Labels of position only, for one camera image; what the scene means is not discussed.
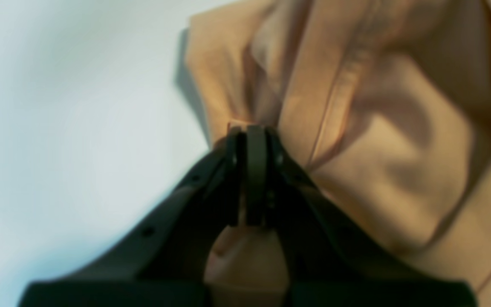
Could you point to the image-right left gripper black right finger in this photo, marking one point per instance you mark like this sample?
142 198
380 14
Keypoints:
333 263

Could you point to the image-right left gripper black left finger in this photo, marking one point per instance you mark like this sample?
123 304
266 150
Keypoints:
162 261

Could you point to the peach T-shirt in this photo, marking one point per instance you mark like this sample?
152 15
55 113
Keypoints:
385 103

